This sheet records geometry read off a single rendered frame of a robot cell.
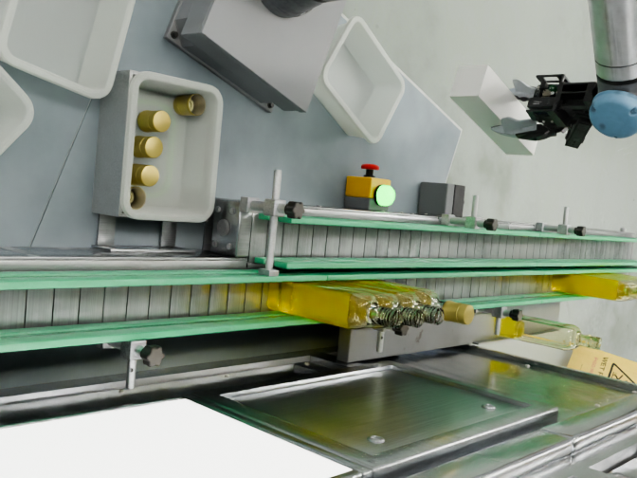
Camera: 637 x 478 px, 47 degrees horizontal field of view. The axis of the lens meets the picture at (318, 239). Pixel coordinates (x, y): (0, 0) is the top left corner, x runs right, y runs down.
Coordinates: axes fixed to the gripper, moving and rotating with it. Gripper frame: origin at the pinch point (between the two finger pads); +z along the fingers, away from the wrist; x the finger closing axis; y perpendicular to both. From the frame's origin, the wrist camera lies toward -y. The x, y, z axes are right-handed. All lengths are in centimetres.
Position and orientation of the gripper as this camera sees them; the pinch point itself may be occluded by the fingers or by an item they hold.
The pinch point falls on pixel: (503, 113)
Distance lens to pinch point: 143.9
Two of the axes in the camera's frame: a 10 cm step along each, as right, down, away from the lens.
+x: -3.2, 9.3, -1.9
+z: -7.3, -1.1, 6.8
